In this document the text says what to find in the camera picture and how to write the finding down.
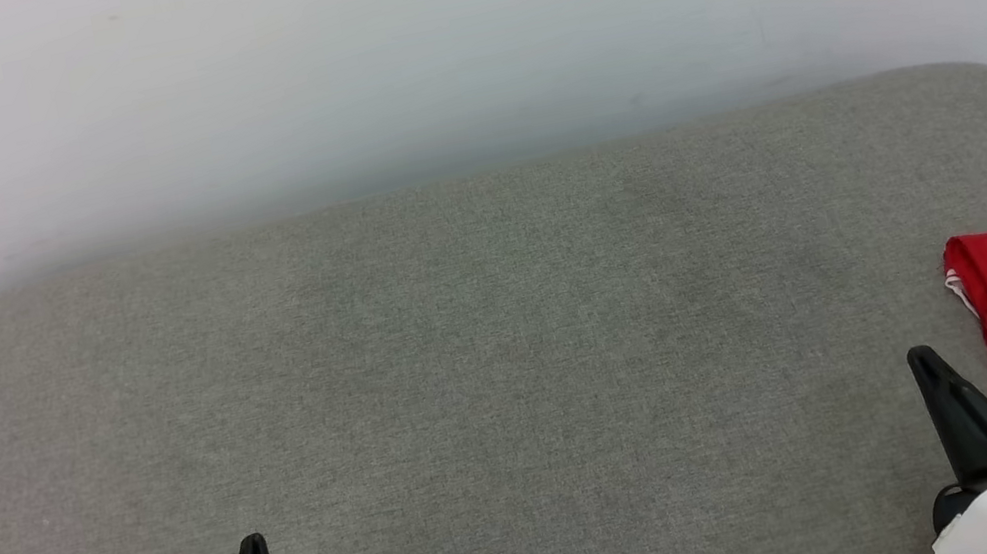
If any grey fabric sofa seat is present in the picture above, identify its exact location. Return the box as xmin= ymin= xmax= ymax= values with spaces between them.
xmin=0 ymin=53 xmax=987 ymax=554

